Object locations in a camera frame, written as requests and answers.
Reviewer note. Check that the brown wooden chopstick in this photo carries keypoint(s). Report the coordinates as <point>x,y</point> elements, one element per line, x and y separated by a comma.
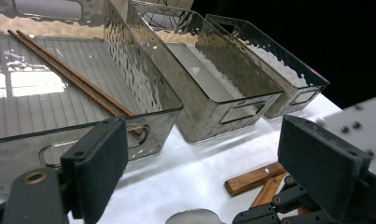
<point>64,76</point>
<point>73,72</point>

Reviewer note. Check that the silver metal spoon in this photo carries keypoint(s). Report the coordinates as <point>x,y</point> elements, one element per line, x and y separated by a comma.
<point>195,217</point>

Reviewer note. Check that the smoky clear plastic bin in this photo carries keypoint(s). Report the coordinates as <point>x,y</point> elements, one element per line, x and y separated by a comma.
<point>220,77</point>
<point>36,105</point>
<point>282,71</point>

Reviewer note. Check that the white table mat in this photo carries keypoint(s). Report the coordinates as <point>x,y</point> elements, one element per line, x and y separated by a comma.
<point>192,174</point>

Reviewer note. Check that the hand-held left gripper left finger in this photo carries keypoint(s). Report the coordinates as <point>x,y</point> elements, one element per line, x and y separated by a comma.
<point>95,168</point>

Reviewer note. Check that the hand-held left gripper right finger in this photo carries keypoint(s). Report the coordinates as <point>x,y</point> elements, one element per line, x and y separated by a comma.
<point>322,165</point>

